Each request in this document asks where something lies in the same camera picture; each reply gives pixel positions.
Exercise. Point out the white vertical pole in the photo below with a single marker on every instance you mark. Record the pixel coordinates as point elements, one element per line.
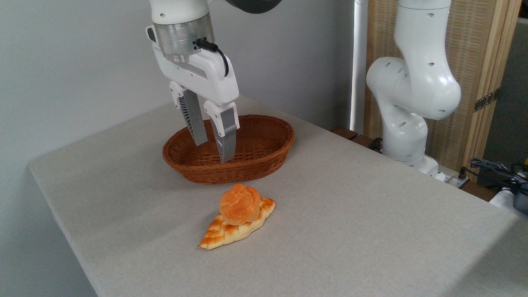
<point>359,62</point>

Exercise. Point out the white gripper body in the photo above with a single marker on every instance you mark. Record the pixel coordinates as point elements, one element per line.
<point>206,76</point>

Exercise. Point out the grey tablecloth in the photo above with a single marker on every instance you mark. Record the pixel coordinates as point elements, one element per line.
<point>330,231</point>

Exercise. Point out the wooden woven folding screen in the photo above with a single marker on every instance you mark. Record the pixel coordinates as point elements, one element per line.
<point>474,62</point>

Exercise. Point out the brown wicker oval basket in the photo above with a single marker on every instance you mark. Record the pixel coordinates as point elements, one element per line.
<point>258,156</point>

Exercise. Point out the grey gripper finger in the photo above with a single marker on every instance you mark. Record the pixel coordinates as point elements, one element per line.
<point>196,123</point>
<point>226,140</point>

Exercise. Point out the leaf-shaped braided bread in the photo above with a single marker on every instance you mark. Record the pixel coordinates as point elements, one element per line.
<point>225,233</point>

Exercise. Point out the round orange bread roll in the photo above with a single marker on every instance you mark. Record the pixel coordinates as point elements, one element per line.
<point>239,204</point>

